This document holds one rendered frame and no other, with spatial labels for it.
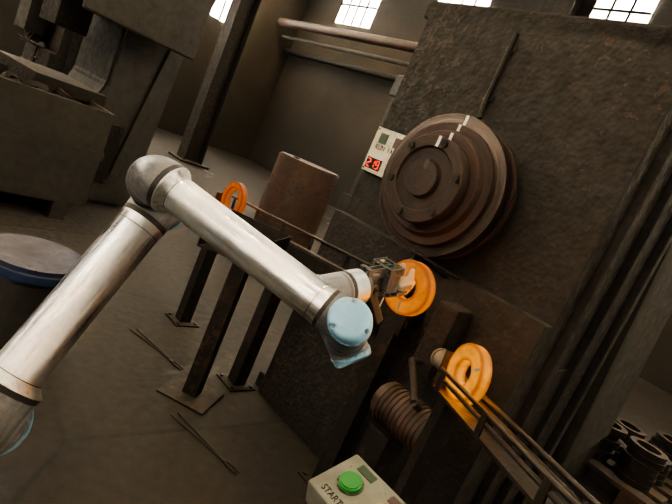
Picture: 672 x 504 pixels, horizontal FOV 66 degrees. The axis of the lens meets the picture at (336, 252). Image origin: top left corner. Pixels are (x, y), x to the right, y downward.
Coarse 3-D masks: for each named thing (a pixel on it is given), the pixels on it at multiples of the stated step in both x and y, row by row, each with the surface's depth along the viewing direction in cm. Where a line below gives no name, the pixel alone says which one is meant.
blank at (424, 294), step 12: (408, 264) 143; (420, 264) 140; (420, 276) 140; (432, 276) 140; (420, 288) 139; (432, 288) 138; (396, 300) 144; (408, 300) 141; (420, 300) 138; (432, 300) 139; (396, 312) 143; (408, 312) 140; (420, 312) 140
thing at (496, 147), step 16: (416, 128) 177; (480, 128) 160; (400, 144) 181; (496, 144) 156; (496, 160) 155; (384, 176) 184; (496, 176) 154; (496, 192) 153; (384, 208) 181; (496, 208) 152; (384, 224) 180; (480, 224) 155; (496, 224) 158; (400, 240) 175; (464, 240) 158; (480, 240) 160; (432, 256) 165
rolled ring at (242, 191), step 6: (228, 186) 254; (234, 186) 250; (240, 186) 247; (228, 192) 255; (240, 192) 246; (246, 192) 247; (222, 198) 256; (228, 198) 257; (240, 198) 245; (246, 198) 246; (228, 204) 257; (240, 204) 244; (240, 210) 246
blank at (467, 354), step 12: (468, 348) 134; (480, 348) 131; (456, 360) 137; (468, 360) 132; (480, 360) 128; (456, 372) 136; (480, 372) 126; (468, 384) 129; (480, 384) 126; (480, 396) 127
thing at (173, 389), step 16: (256, 224) 202; (272, 240) 202; (288, 240) 198; (240, 272) 192; (224, 288) 194; (240, 288) 195; (224, 304) 194; (224, 320) 195; (208, 336) 197; (208, 352) 198; (192, 368) 200; (208, 368) 201; (176, 384) 205; (192, 384) 201; (176, 400) 195; (192, 400) 199; (208, 400) 204
